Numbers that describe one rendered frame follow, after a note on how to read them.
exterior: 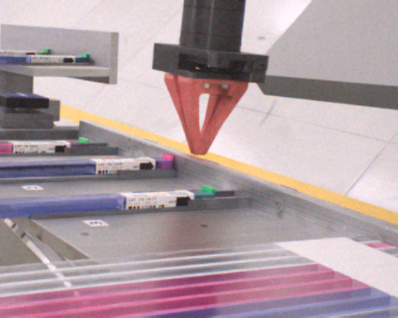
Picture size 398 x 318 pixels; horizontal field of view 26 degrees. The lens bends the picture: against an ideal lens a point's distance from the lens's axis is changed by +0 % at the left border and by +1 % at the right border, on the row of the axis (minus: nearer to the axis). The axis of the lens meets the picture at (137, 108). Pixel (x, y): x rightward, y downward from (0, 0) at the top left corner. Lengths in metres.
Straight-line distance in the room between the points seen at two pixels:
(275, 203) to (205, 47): 0.17
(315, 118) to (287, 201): 1.38
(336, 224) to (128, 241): 0.15
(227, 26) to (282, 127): 1.31
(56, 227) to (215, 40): 0.27
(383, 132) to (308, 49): 0.84
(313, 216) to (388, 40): 0.41
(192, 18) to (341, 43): 0.31
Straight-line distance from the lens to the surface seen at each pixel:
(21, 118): 0.92
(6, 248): 1.18
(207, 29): 0.77
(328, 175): 1.86
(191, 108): 0.77
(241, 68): 0.77
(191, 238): 0.58
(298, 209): 0.65
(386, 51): 0.99
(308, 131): 2.01
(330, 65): 1.02
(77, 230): 0.57
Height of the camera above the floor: 1.13
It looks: 26 degrees down
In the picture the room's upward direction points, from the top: 38 degrees counter-clockwise
